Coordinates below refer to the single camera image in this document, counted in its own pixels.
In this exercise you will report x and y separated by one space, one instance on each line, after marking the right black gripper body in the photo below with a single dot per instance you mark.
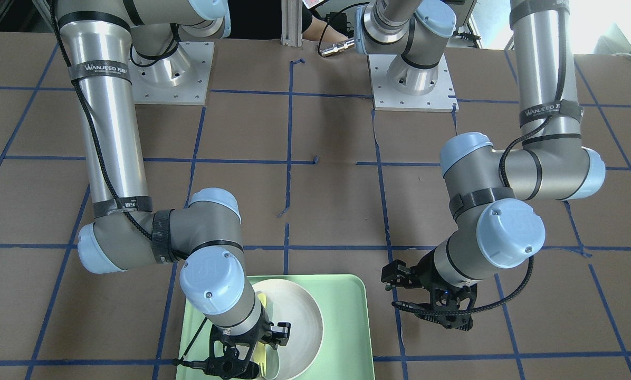
279 331

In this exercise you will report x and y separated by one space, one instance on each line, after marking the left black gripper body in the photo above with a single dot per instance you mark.
423 273

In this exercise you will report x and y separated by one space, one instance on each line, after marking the yellow plastic fork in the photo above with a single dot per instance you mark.
259 354

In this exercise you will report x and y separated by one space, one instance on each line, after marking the white round plate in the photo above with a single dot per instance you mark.
290 302

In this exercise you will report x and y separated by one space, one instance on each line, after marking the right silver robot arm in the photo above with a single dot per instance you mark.
95 39

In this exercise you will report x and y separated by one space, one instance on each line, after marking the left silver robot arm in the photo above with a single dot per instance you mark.
488 261

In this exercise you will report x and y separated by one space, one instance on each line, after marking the mint green tray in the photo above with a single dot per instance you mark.
346 351

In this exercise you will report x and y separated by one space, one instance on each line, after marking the person in black shirt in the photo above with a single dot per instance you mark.
262 20

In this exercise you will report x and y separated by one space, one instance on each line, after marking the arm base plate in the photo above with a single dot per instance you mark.
398 86
181 79

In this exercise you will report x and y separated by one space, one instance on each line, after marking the aluminium frame post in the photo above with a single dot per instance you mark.
291 21

